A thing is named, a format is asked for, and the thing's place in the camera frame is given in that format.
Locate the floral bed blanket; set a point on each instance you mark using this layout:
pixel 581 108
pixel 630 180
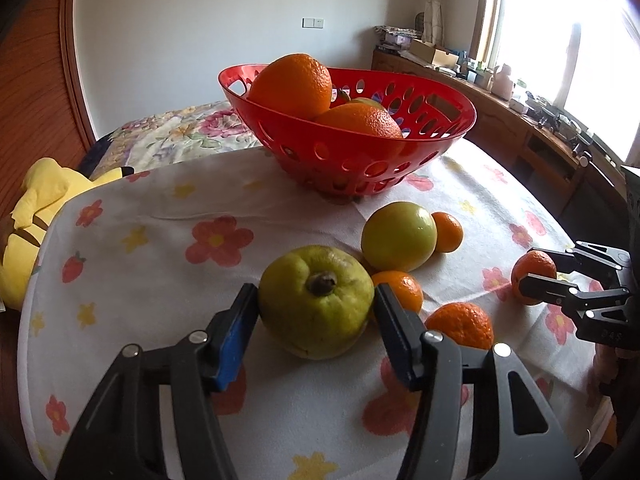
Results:
pixel 175 130

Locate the open cardboard box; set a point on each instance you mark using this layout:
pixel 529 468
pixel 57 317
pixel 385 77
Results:
pixel 432 52

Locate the brown wooden wardrobe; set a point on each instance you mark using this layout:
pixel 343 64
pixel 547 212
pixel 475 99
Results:
pixel 35 60

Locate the patterned white curtain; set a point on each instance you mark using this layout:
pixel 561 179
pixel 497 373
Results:
pixel 432 0

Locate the white wall switch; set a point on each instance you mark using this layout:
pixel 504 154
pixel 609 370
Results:
pixel 313 22

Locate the red perforated plastic basket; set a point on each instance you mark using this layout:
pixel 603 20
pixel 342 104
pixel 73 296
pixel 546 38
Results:
pixel 350 160

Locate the round green fruit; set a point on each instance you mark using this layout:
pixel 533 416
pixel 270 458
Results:
pixel 398 236

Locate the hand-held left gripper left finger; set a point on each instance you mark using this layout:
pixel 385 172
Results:
pixel 235 340

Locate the green guava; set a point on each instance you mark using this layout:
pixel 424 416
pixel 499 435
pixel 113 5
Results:
pixel 316 302

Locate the small white box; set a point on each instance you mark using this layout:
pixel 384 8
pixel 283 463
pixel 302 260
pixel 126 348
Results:
pixel 519 105

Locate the yellow plush toy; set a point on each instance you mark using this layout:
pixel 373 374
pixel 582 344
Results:
pixel 35 210

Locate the wooden framed window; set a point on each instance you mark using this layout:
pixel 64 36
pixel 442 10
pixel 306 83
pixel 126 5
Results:
pixel 565 35

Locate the person's right hand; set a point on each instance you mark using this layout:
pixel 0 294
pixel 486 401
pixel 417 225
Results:
pixel 605 367

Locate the large orange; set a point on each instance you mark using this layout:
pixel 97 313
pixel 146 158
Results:
pixel 290 85
pixel 360 121

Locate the white flower print tablecloth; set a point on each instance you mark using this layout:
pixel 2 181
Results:
pixel 175 270

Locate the brown wooden cabinet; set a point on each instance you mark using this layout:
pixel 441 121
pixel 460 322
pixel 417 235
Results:
pixel 500 120

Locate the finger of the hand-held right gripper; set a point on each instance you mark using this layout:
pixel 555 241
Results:
pixel 600 260
pixel 550 291

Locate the white kettle jug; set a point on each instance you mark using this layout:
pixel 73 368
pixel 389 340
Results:
pixel 503 82

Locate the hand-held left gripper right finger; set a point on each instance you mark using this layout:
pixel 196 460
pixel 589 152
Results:
pixel 400 335

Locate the small tangerine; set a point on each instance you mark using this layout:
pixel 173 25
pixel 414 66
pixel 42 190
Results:
pixel 447 232
pixel 402 290
pixel 535 265
pixel 462 325

